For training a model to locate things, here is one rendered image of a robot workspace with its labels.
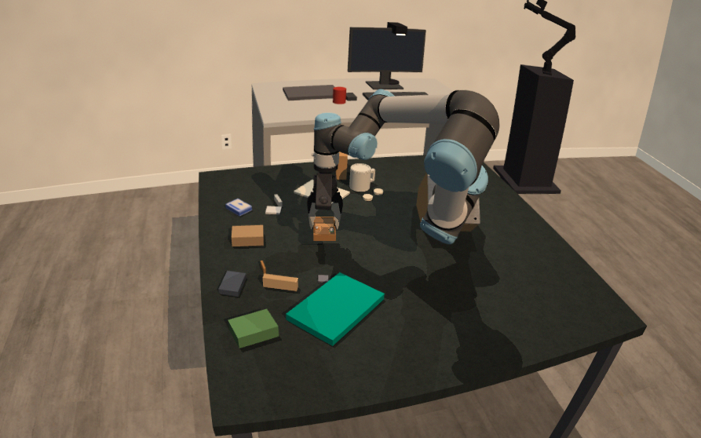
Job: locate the cream mug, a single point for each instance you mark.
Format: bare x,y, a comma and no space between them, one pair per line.
361,175

